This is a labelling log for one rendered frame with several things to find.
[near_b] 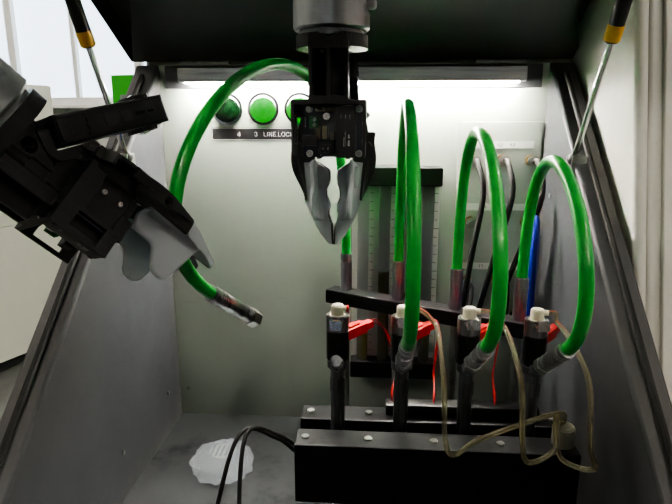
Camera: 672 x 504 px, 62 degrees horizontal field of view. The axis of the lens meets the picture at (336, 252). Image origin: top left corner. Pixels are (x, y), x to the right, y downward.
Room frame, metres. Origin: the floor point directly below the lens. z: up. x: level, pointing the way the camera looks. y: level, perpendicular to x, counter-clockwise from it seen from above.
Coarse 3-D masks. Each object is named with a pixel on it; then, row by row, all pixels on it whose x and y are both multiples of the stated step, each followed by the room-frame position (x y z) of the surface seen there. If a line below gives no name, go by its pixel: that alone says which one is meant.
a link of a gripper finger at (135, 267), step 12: (132, 216) 0.51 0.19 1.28; (132, 228) 0.53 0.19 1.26; (132, 240) 0.52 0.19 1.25; (144, 240) 0.52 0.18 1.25; (132, 252) 0.51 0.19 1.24; (144, 252) 0.52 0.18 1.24; (132, 264) 0.51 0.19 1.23; (144, 264) 0.52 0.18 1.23; (132, 276) 0.51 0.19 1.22; (144, 276) 0.52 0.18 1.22
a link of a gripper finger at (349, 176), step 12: (348, 168) 0.60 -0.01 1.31; (360, 168) 0.60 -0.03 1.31; (348, 180) 0.58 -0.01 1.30; (360, 180) 0.60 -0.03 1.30; (348, 192) 0.57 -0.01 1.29; (348, 204) 0.56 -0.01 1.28; (348, 216) 0.56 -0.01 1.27; (336, 228) 0.60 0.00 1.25; (348, 228) 0.60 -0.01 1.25; (336, 240) 0.60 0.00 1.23
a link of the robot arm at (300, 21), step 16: (304, 0) 0.56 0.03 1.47; (320, 0) 0.55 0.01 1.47; (336, 0) 0.55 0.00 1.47; (352, 0) 0.56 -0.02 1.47; (368, 0) 0.58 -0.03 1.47; (304, 16) 0.56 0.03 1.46; (320, 16) 0.55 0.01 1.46; (336, 16) 0.55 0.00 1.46; (352, 16) 0.56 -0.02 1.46; (368, 16) 0.58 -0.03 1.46; (304, 32) 0.57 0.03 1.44; (320, 32) 0.56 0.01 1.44; (336, 32) 0.56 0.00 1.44
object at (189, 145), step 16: (256, 64) 0.64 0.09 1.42; (272, 64) 0.67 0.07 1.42; (288, 64) 0.70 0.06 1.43; (240, 80) 0.61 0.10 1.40; (304, 80) 0.75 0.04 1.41; (224, 96) 0.59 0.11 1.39; (208, 112) 0.57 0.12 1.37; (192, 128) 0.55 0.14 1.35; (192, 144) 0.54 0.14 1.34; (176, 160) 0.53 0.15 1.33; (336, 160) 0.84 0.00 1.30; (176, 176) 0.53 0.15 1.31; (176, 192) 0.52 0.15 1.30; (192, 272) 0.53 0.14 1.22; (208, 288) 0.55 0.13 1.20
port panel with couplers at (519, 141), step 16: (464, 128) 0.92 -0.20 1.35; (496, 128) 0.92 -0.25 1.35; (512, 128) 0.92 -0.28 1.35; (528, 128) 0.91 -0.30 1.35; (464, 144) 0.92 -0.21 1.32; (496, 144) 0.92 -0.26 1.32; (512, 144) 0.91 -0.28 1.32; (528, 144) 0.91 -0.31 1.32; (480, 160) 0.90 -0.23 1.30; (512, 160) 0.92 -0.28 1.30; (528, 160) 0.89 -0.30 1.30; (528, 176) 0.91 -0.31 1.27; (512, 224) 0.92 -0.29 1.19; (464, 240) 0.92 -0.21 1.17; (480, 240) 0.92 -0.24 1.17; (512, 240) 0.91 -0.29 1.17; (464, 256) 0.92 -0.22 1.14; (480, 256) 0.92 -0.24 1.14; (512, 256) 0.91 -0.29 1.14; (464, 272) 0.92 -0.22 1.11; (480, 272) 0.92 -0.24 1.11; (480, 288) 0.92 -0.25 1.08; (512, 288) 0.91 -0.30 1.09; (512, 304) 0.91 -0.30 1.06
